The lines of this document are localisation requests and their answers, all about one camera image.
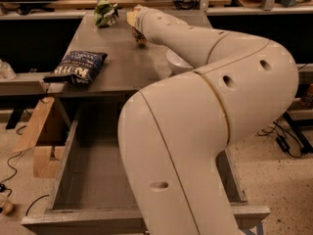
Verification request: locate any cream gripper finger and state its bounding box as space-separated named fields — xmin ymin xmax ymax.
xmin=126 ymin=11 xmax=136 ymax=27

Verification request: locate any orange soda can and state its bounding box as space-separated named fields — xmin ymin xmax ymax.
xmin=132 ymin=27 xmax=147 ymax=44

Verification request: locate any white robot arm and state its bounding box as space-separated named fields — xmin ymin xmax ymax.
xmin=118 ymin=6 xmax=298 ymax=235

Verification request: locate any grey cabinet counter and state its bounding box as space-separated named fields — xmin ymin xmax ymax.
xmin=47 ymin=10 xmax=243 ymax=129

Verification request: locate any grey open top drawer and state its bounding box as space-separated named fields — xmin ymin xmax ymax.
xmin=22 ymin=99 xmax=271 ymax=235

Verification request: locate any crumpled green snack bag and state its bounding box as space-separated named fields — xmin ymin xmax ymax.
xmin=94 ymin=0 xmax=119 ymax=27

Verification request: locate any white ceramic bowl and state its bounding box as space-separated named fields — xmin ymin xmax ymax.
xmin=166 ymin=50 xmax=193 ymax=74

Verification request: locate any dark blue chip bag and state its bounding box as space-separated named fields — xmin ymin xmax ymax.
xmin=43 ymin=51 xmax=108 ymax=84

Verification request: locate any clear plastic bag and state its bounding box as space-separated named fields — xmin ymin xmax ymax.
xmin=0 ymin=60 xmax=17 ymax=80

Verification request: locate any wooden block stand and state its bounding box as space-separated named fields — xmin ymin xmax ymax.
xmin=13 ymin=97 xmax=70 ymax=178

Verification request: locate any black power adapter cable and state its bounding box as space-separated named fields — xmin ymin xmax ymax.
xmin=256 ymin=120 xmax=307 ymax=160

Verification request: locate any black floor cable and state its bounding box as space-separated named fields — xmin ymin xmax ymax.
xmin=0 ymin=124 xmax=51 ymax=216

